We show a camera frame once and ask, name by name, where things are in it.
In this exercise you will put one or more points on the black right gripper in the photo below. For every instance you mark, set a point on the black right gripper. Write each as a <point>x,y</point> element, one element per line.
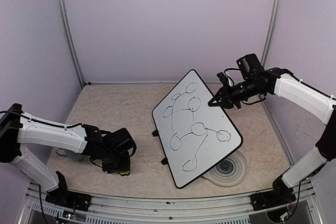
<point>227,100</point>

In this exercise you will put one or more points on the right aluminium frame post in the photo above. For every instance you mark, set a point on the right aluminium frame post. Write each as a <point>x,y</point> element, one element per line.
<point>270,31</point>

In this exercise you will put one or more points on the white whiteboard black frame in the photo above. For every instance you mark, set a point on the white whiteboard black frame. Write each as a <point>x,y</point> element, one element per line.
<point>194,136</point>

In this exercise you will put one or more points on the left aluminium frame post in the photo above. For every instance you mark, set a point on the left aluminium frame post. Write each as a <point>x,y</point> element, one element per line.
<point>70,43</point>

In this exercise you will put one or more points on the yellow bone-shaped eraser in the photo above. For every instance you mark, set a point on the yellow bone-shaped eraser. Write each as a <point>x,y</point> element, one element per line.
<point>124,173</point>

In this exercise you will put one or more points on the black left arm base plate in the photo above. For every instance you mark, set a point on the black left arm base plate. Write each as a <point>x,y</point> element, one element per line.
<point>71,199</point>

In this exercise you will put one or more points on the light blue mug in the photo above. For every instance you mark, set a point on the light blue mug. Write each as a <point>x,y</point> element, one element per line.
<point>76,157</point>

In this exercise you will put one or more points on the aluminium frame post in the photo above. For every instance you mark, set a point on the aluminium frame post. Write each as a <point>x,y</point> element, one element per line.
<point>270,31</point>
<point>70,43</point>

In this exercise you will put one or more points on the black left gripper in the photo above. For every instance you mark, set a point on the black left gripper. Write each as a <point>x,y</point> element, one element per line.
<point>125,166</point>

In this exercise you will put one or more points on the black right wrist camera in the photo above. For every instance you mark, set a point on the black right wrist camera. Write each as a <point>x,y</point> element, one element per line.
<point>249,66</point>

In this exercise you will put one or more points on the front aluminium rail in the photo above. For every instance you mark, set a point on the front aluminium rail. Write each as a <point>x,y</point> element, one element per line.
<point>236,208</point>

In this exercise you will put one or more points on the grey spiral pattern plate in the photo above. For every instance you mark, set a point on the grey spiral pattern plate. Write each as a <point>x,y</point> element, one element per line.
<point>229,172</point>

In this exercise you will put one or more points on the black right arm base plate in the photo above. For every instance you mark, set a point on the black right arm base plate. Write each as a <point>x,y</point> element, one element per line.
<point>269,199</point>

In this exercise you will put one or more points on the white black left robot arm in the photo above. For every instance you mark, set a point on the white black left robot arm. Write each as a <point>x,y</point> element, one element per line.
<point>18,128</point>

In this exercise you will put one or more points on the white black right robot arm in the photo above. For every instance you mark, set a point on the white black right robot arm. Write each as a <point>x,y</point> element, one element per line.
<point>282,83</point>

